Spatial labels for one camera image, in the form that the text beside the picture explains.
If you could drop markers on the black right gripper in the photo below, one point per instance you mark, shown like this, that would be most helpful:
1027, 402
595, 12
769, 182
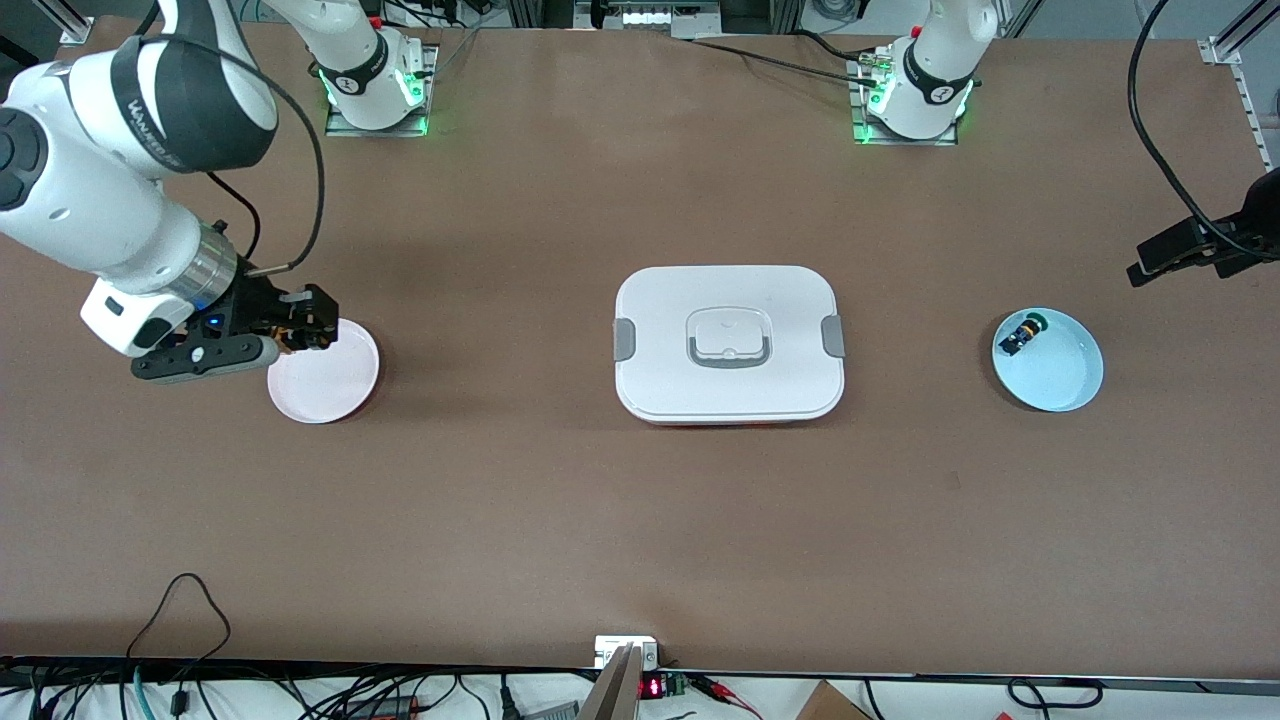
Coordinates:
250, 303

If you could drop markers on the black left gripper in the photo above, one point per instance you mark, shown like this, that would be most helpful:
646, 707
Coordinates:
1262, 212

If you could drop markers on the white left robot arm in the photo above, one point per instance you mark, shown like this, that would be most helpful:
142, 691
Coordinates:
930, 70

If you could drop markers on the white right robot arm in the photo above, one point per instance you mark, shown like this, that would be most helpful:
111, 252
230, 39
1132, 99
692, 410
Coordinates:
100, 200

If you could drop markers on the white lunch box grey clips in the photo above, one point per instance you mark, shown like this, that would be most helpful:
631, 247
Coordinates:
730, 390

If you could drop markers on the brown cardboard box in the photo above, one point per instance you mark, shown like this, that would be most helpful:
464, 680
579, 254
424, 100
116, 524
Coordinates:
830, 705

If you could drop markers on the pale pink round plate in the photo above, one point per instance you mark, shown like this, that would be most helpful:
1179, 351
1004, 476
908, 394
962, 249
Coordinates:
330, 385

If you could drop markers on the light blue round plate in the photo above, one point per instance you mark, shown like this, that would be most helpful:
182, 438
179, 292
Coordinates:
1060, 375

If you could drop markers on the black power adapter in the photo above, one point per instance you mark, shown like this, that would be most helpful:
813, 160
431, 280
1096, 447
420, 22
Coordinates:
385, 708

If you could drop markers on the red digit display module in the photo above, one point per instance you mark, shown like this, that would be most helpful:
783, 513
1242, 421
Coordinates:
651, 687

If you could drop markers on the red clip leads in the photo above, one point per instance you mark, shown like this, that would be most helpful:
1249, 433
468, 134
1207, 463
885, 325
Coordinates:
715, 686

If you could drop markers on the aluminium frame rail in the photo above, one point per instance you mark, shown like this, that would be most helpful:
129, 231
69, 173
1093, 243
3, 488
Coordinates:
70, 20
1225, 48

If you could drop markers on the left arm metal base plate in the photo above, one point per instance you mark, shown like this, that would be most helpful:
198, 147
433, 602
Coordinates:
857, 110

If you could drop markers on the white post mounting plate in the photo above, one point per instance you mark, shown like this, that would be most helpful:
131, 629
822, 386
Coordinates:
605, 650

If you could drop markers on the aluminium camera post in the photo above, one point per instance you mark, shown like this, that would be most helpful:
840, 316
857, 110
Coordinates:
615, 695

